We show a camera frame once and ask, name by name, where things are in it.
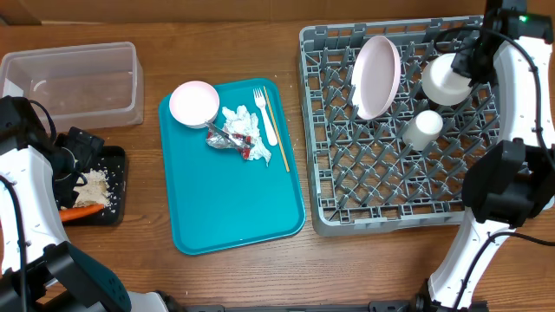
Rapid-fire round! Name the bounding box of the teal serving tray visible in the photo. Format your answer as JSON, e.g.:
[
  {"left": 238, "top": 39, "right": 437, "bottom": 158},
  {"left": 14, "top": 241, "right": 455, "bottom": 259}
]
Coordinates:
[{"left": 159, "top": 78, "right": 306, "bottom": 256}]

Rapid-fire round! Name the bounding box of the black plastic tray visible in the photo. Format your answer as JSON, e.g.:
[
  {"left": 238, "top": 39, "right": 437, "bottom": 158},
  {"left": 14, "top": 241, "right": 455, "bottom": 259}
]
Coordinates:
[{"left": 63, "top": 146, "right": 127, "bottom": 226}]

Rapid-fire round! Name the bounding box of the white bowl with few peanuts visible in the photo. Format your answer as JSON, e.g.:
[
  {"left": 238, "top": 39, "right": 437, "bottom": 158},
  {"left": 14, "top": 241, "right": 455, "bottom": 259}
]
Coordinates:
[{"left": 169, "top": 81, "right": 220, "bottom": 128}]

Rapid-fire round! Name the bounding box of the rice and peanut shells pile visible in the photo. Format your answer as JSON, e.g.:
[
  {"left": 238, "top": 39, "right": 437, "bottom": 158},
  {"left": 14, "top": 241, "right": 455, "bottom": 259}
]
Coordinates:
[{"left": 73, "top": 170, "right": 114, "bottom": 210}]

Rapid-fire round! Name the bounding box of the wooden chopstick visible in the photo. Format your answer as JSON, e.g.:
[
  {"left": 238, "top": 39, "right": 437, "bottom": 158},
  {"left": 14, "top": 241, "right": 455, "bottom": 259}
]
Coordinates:
[{"left": 263, "top": 86, "right": 291, "bottom": 172}]

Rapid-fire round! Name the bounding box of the white plastic fork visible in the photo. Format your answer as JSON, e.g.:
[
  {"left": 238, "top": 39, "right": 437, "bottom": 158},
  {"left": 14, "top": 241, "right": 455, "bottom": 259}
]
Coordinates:
[{"left": 253, "top": 88, "right": 278, "bottom": 146}]

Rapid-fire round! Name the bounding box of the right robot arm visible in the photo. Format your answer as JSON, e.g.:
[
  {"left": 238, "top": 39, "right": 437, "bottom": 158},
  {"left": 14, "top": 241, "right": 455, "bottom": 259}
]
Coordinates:
[{"left": 410, "top": 1, "right": 554, "bottom": 311}]

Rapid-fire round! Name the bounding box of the clear plastic bin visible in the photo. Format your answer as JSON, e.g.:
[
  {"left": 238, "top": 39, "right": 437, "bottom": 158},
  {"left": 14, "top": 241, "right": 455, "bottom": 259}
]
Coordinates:
[{"left": 1, "top": 42, "right": 144, "bottom": 132}]

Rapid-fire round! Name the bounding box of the white tissue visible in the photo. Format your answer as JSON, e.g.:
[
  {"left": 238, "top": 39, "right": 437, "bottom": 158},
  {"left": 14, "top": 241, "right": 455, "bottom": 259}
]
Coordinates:
[{"left": 222, "top": 105, "right": 271, "bottom": 166}]

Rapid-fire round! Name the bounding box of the orange carrot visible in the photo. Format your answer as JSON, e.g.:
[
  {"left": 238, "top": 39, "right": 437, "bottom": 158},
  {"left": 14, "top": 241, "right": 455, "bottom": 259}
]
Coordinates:
[{"left": 59, "top": 204, "right": 104, "bottom": 223}]

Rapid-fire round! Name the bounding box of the grey dishwasher rack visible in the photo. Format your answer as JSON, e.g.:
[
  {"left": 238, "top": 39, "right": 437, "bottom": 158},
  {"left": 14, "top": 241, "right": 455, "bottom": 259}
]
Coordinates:
[{"left": 299, "top": 16, "right": 499, "bottom": 237}]

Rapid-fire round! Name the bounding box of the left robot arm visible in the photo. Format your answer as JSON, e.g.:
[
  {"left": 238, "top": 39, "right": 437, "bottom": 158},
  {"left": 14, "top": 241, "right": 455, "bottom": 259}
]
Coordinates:
[{"left": 1, "top": 127, "right": 132, "bottom": 311}]

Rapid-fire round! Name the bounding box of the white bowl with rice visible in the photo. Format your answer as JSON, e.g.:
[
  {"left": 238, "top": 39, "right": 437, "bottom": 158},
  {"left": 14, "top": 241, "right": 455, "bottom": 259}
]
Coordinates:
[{"left": 421, "top": 53, "right": 472, "bottom": 106}]

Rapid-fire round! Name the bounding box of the white paper cup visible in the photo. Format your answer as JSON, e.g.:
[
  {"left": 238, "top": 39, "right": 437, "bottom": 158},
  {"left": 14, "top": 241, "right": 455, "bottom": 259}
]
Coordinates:
[{"left": 402, "top": 110, "right": 443, "bottom": 152}]

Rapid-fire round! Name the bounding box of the silver red snack wrapper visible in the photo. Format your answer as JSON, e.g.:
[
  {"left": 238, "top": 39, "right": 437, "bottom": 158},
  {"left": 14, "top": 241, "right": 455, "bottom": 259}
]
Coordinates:
[{"left": 206, "top": 123, "right": 253, "bottom": 159}]

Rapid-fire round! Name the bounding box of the white round plate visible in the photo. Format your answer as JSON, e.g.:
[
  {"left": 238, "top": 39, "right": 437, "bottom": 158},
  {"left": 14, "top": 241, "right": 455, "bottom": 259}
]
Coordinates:
[{"left": 351, "top": 36, "right": 401, "bottom": 120}]

